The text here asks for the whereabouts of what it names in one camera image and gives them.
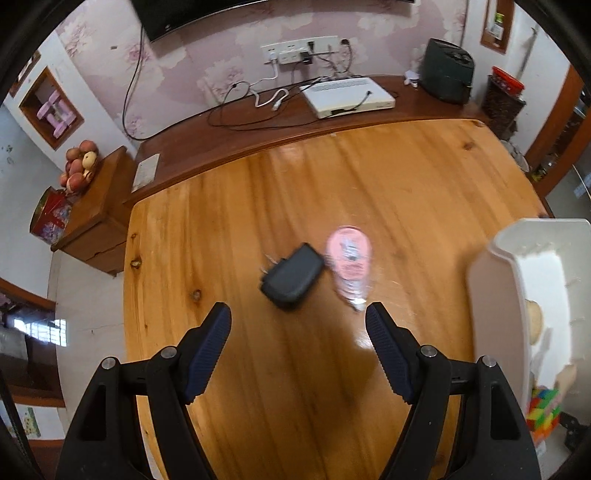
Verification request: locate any wall niche with pink items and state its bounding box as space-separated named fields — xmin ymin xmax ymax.
xmin=18 ymin=66 xmax=85 ymax=151

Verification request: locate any white plastic storage box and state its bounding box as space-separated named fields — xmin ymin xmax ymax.
xmin=465 ymin=217 xmax=591 ymax=457

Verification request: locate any clear bottle with pink label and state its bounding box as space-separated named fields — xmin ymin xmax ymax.
xmin=324 ymin=225 xmax=374 ymax=312

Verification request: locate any beige round object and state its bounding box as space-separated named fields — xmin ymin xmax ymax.
xmin=526 ymin=299 xmax=546 ymax=344

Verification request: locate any white set-top box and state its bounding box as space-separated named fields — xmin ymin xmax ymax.
xmin=300 ymin=76 xmax=397 ymax=119

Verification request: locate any wooden cabinet with glass door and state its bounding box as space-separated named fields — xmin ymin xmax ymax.
xmin=524 ymin=65 xmax=591 ymax=195

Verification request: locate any black television cable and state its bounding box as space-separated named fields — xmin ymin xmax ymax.
xmin=122 ymin=23 xmax=153 ymax=141

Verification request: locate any black looped cable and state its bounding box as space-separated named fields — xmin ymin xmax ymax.
xmin=208 ymin=80 xmax=305 ymax=127

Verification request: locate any white paper sheet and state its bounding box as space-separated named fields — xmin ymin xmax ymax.
xmin=131 ymin=154 xmax=161 ymax=193

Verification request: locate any white power strip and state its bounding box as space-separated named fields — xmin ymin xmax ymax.
xmin=260 ymin=36 xmax=339 ymax=64

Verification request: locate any wooden television console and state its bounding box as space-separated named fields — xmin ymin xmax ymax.
xmin=122 ymin=74 xmax=492 ymax=206

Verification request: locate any red patterned tin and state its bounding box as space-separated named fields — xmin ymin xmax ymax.
xmin=29 ymin=187 xmax=72 ymax=245

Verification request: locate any black television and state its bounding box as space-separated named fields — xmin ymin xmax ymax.
xmin=129 ymin=0 xmax=416 ymax=43

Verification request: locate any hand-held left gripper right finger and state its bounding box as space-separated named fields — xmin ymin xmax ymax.
xmin=365 ymin=302 xmax=541 ymax=480

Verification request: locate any black power adapter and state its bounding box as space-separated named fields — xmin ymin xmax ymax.
xmin=259 ymin=242 xmax=325 ymax=311

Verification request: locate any wooden side cabinet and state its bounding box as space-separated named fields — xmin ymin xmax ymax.
xmin=51 ymin=145 xmax=134 ymax=277

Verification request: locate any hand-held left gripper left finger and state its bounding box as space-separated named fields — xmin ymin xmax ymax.
xmin=55 ymin=302 xmax=232 ymax=480

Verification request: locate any multicoloured puzzle cube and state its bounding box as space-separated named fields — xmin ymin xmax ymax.
xmin=526 ymin=385 xmax=564 ymax=445

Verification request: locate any pile of fruit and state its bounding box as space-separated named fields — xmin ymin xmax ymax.
xmin=59 ymin=140 xmax=100 ymax=195

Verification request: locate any white cable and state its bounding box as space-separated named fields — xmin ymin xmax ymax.
xmin=252 ymin=60 xmax=289 ymax=112

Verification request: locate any wooden framed wall niche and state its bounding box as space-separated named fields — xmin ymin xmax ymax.
xmin=480 ymin=0 xmax=515 ymax=54

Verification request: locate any dark woven basket red lid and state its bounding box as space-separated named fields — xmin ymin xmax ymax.
xmin=482 ymin=66 xmax=527 ymax=139

